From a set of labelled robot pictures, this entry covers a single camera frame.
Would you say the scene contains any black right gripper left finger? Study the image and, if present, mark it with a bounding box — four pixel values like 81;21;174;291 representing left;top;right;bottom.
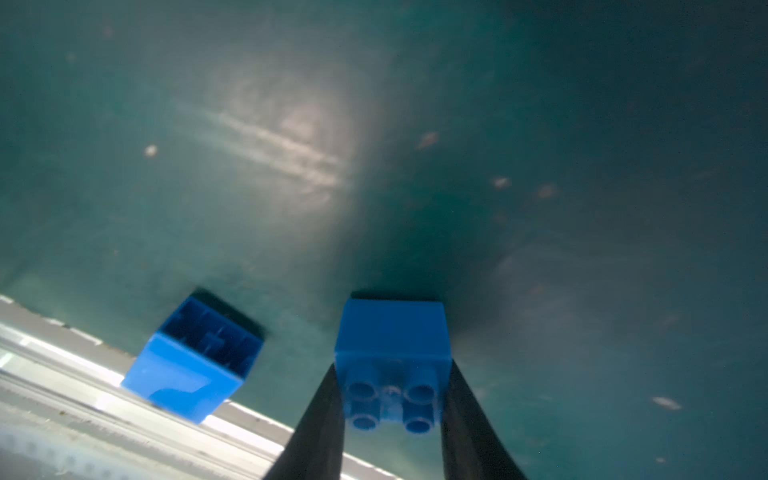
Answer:
263;364;345;480

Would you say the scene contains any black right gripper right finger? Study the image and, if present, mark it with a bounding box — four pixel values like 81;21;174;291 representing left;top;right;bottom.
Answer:
440;361;527;480

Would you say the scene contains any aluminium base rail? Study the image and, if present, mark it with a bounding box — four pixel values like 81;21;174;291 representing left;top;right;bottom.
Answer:
1;298;292;479

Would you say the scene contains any blue lego brick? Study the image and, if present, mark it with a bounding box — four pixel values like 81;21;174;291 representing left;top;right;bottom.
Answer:
334;299;453;435
121;288;265;424

